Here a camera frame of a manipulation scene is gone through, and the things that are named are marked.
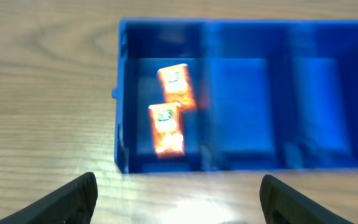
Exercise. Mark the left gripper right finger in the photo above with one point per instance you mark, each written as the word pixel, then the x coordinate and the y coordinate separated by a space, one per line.
pixel 287 205

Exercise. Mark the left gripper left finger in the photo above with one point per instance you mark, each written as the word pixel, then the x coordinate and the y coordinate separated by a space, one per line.
pixel 70 202

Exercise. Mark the orange candy box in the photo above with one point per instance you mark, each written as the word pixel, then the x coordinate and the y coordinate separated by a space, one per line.
pixel 166 130
pixel 176 84

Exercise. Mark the blue tray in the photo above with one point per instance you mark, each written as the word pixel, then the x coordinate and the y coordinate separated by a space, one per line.
pixel 244 109

